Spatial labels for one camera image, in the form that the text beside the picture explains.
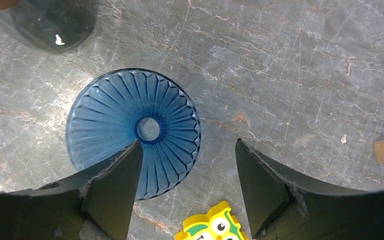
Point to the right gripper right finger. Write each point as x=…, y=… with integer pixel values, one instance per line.
x=284, y=204

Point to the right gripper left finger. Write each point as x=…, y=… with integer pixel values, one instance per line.
x=96, y=200

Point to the grey glass carafe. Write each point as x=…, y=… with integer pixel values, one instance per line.
x=54, y=25

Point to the blue ribbed cone dripper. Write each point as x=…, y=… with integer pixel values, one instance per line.
x=135, y=104

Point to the yellow owl toy block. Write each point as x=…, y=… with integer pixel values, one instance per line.
x=217, y=224

